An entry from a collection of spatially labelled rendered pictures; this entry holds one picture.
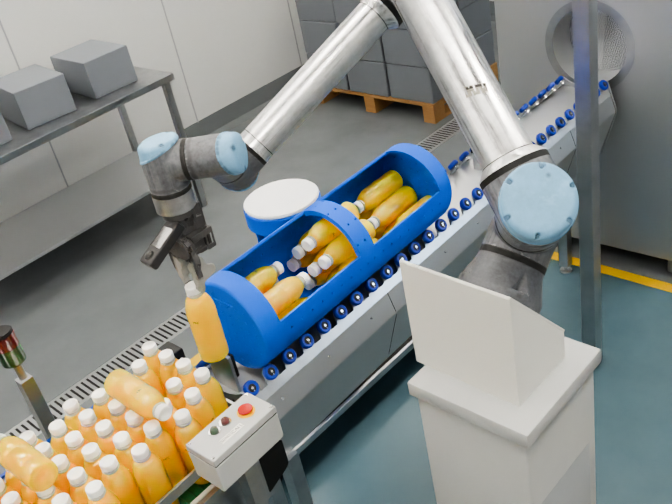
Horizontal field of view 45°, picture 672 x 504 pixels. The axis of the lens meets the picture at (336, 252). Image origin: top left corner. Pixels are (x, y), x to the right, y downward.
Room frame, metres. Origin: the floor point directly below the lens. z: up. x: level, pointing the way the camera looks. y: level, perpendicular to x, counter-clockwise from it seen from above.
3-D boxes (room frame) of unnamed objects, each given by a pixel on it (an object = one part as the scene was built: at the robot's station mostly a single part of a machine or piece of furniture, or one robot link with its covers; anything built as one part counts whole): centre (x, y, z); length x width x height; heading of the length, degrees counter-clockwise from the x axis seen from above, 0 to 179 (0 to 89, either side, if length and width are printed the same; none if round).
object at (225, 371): (1.76, 0.37, 0.99); 0.10 x 0.02 x 0.12; 43
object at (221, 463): (1.41, 0.32, 1.05); 0.20 x 0.10 x 0.10; 133
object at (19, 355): (1.77, 0.89, 1.18); 0.06 x 0.06 x 0.05
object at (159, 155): (1.61, 0.32, 1.68); 0.10 x 0.09 x 0.12; 80
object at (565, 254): (3.18, -1.08, 0.31); 0.06 x 0.06 x 0.63; 43
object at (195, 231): (1.61, 0.32, 1.51); 0.09 x 0.08 x 0.12; 132
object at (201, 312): (1.59, 0.34, 1.27); 0.07 x 0.07 x 0.19
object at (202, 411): (1.54, 0.42, 1.00); 0.07 x 0.07 x 0.19
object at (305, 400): (2.47, -0.40, 0.79); 2.17 x 0.29 x 0.34; 133
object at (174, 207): (1.61, 0.32, 1.59); 0.10 x 0.09 x 0.05; 42
